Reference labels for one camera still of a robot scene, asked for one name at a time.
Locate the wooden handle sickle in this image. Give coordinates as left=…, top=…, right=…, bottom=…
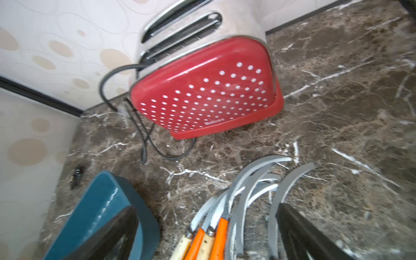
left=268, top=162, right=319, bottom=260
left=170, top=189, right=226, bottom=260
left=193, top=182, right=278, bottom=260

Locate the black toaster power cord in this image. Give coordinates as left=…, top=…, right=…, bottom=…
left=99, top=63, right=197, bottom=164

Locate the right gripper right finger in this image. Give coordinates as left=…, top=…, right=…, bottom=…
left=276, top=203, right=352, bottom=260

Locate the red polka dot toaster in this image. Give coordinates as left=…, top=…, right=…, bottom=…
left=130, top=1, right=284, bottom=140

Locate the teal rectangular storage tray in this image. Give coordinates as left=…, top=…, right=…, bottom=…
left=44, top=171, right=160, bottom=260

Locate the orange handle sickle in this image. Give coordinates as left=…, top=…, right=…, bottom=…
left=183, top=186, right=246, bottom=260
left=224, top=162, right=279, bottom=260
left=210, top=155, right=292, bottom=260

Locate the small black plug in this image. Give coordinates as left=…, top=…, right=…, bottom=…
left=70, top=166, right=84, bottom=190

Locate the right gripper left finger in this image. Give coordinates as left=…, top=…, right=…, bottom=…
left=64, top=206, right=139, bottom=260

